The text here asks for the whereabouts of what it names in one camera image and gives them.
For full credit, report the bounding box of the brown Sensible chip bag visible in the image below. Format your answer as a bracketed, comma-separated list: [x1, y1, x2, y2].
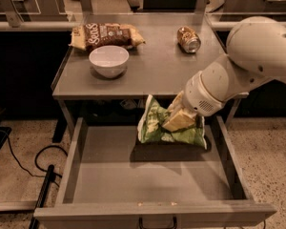
[71, 23, 145, 52]

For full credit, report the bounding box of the black drawer handle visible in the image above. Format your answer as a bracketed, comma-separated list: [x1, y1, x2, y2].
[138, 217, 177, 229]

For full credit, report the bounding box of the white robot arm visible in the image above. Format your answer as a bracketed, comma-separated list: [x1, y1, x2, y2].
[162, 16, 286, 132]

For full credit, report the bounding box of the open grey drawer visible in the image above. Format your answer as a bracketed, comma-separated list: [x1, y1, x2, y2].
[34, 117, 276, 229]

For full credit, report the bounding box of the gold soda can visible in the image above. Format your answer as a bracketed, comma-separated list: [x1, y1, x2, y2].
[177, 26, 201, 53]

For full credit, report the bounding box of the black floor power strip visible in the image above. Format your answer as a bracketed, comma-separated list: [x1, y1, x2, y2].
[29, 165, 54, 229]

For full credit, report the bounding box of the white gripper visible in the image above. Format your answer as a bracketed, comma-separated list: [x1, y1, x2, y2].
[162, 71, 224, 132]

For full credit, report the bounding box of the white ceramic bowl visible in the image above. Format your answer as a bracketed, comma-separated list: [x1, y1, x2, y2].
[89, 46, 130, 78]

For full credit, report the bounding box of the green jalapeno chip bag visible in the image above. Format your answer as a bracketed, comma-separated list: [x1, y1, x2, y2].
[137, 95, 207, 149]

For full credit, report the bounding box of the grey counter table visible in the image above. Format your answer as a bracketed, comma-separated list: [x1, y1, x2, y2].
[51, 12, 253, 135]

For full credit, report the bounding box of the white horizontal rail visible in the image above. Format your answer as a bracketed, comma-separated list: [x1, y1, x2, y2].
[0, 20, 286, 32]

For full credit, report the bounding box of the black floor cable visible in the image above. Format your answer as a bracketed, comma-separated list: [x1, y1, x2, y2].
[0, 127, 69, 188]

